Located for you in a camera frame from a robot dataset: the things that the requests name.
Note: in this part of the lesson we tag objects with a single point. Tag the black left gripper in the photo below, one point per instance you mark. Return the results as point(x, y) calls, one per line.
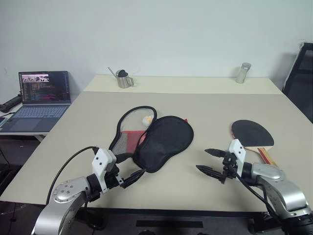
point(114, 178)

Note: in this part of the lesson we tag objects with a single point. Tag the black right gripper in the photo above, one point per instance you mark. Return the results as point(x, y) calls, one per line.
point(229, 162)

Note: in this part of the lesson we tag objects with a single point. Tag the black zippered case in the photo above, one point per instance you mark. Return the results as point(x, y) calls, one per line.
point(166, 142)

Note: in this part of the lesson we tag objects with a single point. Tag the black rubber table tennis paddle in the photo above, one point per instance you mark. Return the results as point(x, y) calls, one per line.
point(252, 134)

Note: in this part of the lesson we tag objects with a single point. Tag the white yellow plush charm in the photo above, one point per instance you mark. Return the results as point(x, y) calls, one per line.
point(147, 120)

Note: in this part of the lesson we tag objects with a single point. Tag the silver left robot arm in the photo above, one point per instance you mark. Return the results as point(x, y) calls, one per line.
point(63, 193)

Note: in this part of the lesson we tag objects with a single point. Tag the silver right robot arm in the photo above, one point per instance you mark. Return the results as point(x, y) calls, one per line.
point(281, 186)

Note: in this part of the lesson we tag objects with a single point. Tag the stainless steel cup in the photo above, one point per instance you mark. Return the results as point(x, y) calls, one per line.
point(124, 82)

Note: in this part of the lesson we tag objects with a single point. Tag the glass jar with metal lid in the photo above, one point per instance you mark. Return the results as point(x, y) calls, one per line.
point(242, 73)

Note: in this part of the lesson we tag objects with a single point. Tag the white side table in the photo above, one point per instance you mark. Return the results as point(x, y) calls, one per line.
point(24, 134)

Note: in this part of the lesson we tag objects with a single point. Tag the blue-grey open laptop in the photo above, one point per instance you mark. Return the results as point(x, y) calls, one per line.
point(44, 88)

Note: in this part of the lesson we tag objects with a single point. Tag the black office chair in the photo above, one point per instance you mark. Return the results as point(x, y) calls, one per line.
point(300, 85)

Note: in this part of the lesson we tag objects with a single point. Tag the black power strip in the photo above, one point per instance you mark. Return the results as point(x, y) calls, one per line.
point(11, 102)

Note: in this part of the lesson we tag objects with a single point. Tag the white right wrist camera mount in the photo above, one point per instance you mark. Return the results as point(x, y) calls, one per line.
point(237, 148)

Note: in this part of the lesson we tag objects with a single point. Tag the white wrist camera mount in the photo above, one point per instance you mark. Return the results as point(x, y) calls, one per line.
point(237, 148)
point(101, 159)

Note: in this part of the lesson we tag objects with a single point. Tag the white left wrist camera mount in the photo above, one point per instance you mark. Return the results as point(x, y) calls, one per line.
point(101, 159)

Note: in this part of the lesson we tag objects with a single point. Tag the black table frame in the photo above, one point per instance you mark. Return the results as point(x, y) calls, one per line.
point(171, 212)

